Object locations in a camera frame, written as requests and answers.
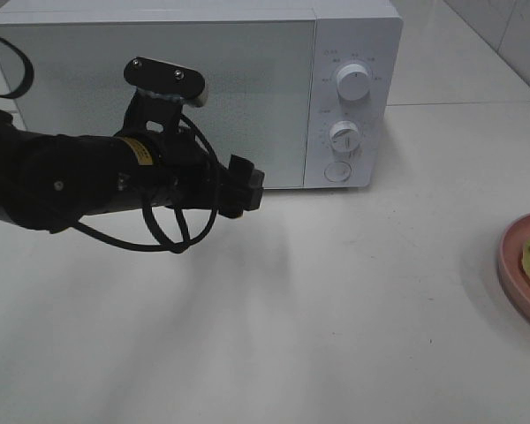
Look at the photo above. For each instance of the white timer knob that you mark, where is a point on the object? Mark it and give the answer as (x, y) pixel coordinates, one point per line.
(344, 136)

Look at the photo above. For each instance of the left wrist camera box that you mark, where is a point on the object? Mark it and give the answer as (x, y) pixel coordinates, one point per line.
(162, 90)

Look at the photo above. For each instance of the upper white power knob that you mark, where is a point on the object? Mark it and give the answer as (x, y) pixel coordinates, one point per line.
(353, 81)

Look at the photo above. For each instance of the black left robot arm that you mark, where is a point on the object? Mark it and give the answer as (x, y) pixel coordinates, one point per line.
(49, 181)

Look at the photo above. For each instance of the white microwave oven body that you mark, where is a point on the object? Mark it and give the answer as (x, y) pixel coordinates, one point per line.
(366, 32)

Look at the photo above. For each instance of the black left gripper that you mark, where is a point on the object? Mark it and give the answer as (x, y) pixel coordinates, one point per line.
(189, 176)

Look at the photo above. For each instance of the pink round plate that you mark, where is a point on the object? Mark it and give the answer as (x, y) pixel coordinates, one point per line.
(512, 278)

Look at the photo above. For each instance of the white microwave door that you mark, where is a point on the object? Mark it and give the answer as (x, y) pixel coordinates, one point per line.
(257, 74)

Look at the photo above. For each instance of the round door release button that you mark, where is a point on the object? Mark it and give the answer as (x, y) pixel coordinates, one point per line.
(337, 172)

